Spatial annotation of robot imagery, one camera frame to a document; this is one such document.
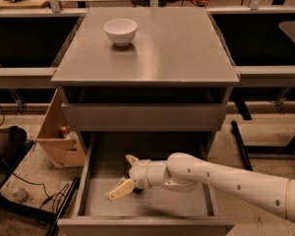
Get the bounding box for black cable on floor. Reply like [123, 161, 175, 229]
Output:
[11, 171, 72, 213]

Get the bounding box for grey drawer cabinet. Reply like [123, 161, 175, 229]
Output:
[52, 8, 238, 236]

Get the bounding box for black bar on floor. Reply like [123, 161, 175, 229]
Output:
[231, 121, 253, 171]

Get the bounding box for wooden box on floor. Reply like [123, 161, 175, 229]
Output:
[36, 91, 86, 167]

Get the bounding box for closed grey top drawer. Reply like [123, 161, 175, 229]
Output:
[62, 103, 226, 132]

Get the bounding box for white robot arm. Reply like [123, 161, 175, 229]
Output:
[105, 152, 295, 223]

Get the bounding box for open grey middle drawer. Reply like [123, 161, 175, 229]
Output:
[58, 132, 234, 236]

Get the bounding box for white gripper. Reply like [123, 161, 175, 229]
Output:
[104, 154, 151, 201]

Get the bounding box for grey metal rail frame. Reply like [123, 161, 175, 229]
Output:
[0, 0, 295, 88]

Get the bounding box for white ceramic bowl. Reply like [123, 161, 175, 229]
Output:
[103, 19, 138, 46]

